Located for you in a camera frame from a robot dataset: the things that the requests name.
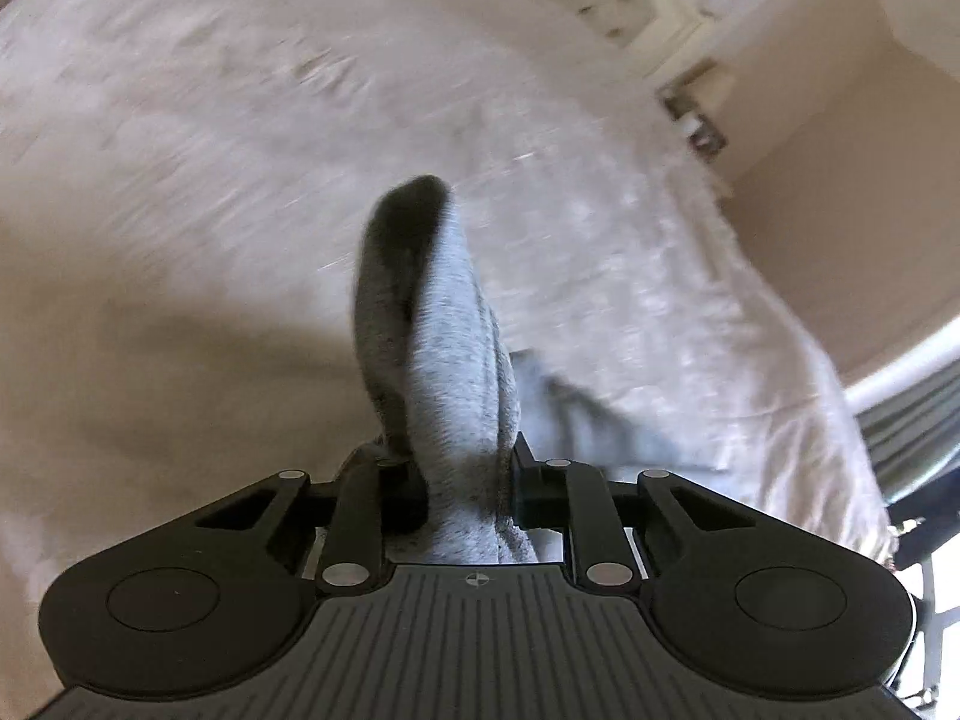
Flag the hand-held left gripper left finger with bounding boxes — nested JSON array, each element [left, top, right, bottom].
[[195, 456, 432, 593]]

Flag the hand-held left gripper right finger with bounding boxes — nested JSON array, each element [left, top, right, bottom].
[[510, 431, 751, 592]]

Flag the grey speckled pants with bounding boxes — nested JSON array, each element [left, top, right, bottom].
[[351, 175, 722, 567]]

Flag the cream floral bedspread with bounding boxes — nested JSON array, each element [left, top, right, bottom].
[[0, 0, 895, 702]]

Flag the striped grey curtain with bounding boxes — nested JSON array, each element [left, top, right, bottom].
[[855, 367, 960, 505]]

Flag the small metal framed object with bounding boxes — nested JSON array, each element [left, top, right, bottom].
[[656, 64, 732, 160]]

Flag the white curved furniture frame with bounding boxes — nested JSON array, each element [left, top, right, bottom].
[[844, 328, 960, 412]]

